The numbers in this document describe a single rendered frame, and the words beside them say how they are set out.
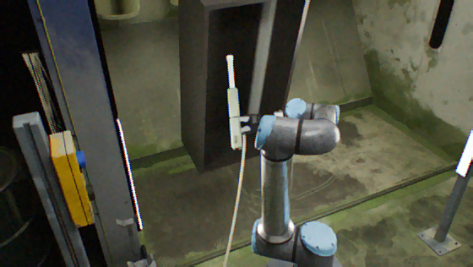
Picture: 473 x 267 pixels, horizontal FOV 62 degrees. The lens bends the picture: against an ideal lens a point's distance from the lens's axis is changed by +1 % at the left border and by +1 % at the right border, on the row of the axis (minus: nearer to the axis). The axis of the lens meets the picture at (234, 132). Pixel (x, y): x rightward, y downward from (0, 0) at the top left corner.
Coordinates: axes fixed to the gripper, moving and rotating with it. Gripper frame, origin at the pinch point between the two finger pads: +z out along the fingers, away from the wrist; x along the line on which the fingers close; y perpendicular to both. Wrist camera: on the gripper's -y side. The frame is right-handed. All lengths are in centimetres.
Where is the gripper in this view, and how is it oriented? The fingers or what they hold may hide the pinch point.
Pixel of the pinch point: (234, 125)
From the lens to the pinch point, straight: 196.6
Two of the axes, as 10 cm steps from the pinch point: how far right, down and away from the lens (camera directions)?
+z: -9.8, 1.4, 1.6
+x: -1.0, -9.7, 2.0
